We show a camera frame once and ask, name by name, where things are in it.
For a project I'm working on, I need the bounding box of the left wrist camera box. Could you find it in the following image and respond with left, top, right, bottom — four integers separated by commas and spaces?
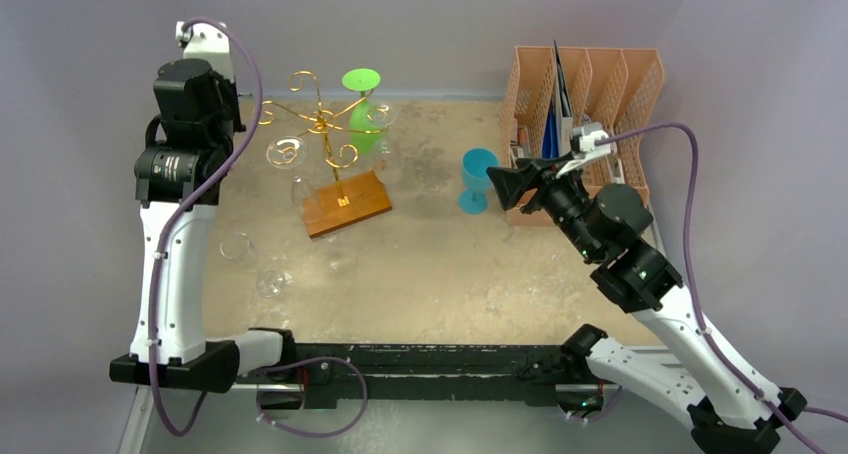
175, 21, 235, 81

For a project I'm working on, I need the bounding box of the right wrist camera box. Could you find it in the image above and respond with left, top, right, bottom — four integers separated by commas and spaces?
556, 123, 616, 179

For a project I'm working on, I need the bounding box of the blue plastic goblet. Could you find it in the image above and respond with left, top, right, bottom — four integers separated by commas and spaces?
458, 147, 498, 215

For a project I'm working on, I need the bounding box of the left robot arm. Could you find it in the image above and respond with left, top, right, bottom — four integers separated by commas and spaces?
109, 59, 298, 393

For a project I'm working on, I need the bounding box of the purple cable loop front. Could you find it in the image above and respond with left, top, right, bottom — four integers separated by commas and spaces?
256, 356, 370, 439

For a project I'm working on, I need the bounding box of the clear glass back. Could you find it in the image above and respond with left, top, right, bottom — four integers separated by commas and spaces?
219, 232, 258, 270

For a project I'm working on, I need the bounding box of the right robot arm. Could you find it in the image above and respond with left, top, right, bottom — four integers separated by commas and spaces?
487, 159, 806, 453

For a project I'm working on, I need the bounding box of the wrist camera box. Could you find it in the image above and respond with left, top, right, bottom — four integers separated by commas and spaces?
175, 21, 235, 81
556, 123, 616, 179

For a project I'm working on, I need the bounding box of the blue folder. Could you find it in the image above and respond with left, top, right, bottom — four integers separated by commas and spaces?
541, 101, 561, 159

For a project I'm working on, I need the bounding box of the gold wine glass rack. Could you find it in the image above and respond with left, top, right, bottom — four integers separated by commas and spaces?
253, 70, 392, 239

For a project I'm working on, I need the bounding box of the clear flute wine glass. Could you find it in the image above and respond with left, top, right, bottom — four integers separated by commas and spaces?
265, 136, 323, 223

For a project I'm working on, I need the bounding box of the grey white folder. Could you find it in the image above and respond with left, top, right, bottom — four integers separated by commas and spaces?
553, 42, 573, 157

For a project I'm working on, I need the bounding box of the peach file organizer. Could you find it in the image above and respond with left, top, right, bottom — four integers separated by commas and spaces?
501, 45, 665, 227

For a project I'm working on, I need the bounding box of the green plastic goblet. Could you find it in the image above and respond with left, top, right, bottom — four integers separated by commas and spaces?
342, 67, 387, 157

